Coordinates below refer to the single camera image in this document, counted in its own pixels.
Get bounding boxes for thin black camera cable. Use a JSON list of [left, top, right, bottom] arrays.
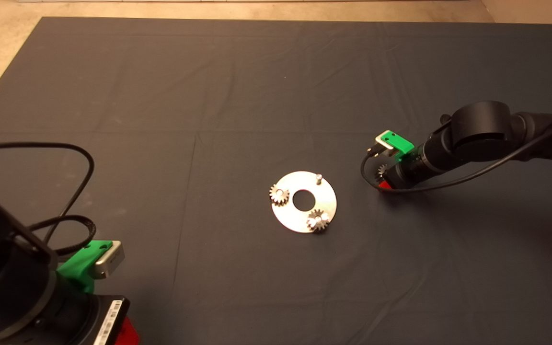
[[0, 142, 95, 242], [360, 115, 552, 211]]

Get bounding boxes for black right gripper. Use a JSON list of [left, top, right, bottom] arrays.
[[378, 161, 420, 191]]

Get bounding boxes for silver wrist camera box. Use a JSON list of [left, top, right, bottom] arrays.
[[375, 132, 396, 156], [95, 241, 125, 280]]

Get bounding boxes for dark grey table cloth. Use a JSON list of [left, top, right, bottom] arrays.
[[0, 17, 552, 345]]

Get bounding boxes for green right camera mount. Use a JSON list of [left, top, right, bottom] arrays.
[[384, 130, 414, 161]]

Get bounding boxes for round metal carrier plate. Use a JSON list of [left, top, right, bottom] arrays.
[[271, 171, 338, 234]]

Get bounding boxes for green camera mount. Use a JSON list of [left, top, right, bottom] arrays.
[[384, 130, 414, 161], [57, 240, 114, 294]]

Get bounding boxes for green left camera mount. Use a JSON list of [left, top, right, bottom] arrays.
[[57, 240, 114, 294]]

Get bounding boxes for black braided cable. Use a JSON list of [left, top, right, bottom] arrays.
[[29, 215, 97, 256]]

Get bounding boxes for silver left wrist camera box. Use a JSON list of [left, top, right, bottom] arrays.
[[95, 241, 125, 280]]

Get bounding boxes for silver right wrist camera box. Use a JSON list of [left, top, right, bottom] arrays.
[[375, 132, 396, 156]]

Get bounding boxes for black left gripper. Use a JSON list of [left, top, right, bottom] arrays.
[[77, 295, 140, 345]]

